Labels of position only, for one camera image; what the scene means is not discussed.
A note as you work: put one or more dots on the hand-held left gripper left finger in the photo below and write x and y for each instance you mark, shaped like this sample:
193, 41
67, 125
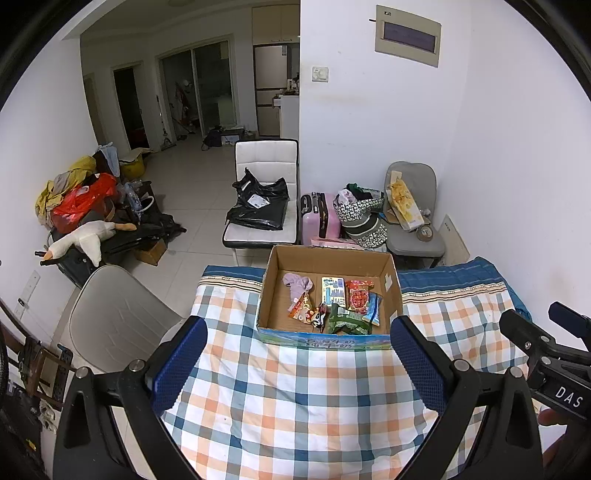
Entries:
180, 357

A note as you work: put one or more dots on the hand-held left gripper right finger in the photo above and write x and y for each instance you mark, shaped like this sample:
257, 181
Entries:
418, 357

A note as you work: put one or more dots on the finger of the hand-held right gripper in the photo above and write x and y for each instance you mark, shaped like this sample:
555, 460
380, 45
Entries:
526, 334
572, 318

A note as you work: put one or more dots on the long blue packet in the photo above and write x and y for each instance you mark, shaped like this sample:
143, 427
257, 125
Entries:
373, 310

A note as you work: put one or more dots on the green snack packet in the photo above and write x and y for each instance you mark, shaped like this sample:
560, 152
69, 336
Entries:
346, 322

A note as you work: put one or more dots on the red snack packet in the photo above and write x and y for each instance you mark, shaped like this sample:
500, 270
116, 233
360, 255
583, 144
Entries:
359, 295

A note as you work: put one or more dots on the printed cardboard box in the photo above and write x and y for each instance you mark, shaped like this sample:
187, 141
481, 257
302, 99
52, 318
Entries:
277, 318

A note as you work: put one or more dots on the yellow blue packet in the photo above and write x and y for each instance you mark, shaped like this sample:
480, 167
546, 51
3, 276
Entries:
333, 290

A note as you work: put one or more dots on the orange snack packet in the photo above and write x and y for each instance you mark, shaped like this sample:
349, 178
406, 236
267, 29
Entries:
302, 310

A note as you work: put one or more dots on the purple cloth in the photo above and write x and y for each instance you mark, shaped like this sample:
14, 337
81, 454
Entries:
298, 284

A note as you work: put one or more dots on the person's right hand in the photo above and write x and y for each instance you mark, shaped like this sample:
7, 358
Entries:
554, 443

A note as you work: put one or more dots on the grey shell chair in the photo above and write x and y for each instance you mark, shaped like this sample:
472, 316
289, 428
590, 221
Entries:
120, 314

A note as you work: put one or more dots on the small cardboard box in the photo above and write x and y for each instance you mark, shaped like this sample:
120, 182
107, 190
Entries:
152, 251

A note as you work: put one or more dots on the grey padded chair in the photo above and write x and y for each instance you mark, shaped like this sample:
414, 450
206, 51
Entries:
415, 240

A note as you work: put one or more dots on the tape roll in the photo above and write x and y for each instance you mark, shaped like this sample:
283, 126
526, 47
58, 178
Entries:
425, 233

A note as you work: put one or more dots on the plaid blanket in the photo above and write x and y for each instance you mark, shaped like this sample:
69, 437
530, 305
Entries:
300, 406

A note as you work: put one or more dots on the pile of black luggage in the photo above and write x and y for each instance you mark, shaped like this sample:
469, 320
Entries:
138, 230

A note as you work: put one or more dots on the dark wooden chair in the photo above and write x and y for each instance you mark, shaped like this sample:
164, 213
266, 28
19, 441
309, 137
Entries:
32, 364

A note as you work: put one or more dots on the black white patterned bag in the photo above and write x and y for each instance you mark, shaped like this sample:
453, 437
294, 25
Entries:
364, 217

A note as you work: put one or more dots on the white goose plush toy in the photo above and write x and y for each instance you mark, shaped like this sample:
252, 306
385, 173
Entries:
87, 237

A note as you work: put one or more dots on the yellow chip bag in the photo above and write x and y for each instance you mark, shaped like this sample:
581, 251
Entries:
404, 203

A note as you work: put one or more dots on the pink suitcase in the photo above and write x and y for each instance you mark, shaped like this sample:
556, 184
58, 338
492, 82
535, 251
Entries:
318, 219

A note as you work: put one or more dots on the black plastic bag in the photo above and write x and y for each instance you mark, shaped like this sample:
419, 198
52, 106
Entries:
261, 207

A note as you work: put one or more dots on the red plastic bag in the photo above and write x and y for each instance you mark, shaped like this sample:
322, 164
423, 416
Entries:
83, 205

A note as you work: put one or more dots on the yellow bin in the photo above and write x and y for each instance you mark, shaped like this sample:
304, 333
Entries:
131, 165

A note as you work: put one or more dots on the yellow cloth bundle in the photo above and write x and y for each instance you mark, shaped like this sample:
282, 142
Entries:
60, 189

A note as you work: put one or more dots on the white leather chair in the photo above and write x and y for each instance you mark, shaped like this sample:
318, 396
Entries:
265, 159

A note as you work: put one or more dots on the black floor bag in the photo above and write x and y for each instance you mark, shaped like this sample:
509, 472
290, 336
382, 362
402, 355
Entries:
213, 137

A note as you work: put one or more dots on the white refrigerator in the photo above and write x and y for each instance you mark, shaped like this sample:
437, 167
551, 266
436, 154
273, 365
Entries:
272, 87

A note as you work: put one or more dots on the white wall outlet strip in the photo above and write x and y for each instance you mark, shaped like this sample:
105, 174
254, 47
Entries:
27, 293

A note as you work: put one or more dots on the white wall switch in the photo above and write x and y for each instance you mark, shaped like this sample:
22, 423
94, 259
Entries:
320, 74

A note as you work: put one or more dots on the beige wall panel box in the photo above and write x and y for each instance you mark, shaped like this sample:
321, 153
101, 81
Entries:
407, 36

